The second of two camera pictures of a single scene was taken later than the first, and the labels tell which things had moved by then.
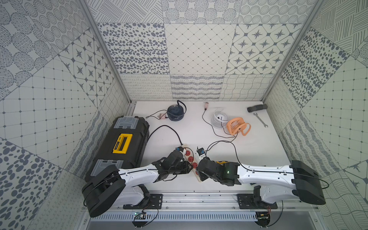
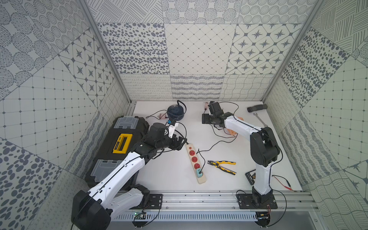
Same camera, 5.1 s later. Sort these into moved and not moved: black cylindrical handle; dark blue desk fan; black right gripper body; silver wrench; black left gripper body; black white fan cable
Moved: black left gripper body; black right gripper body
Not moved: black cylindrical handle; dark blue desk fan; black white fan cable; silver wrench
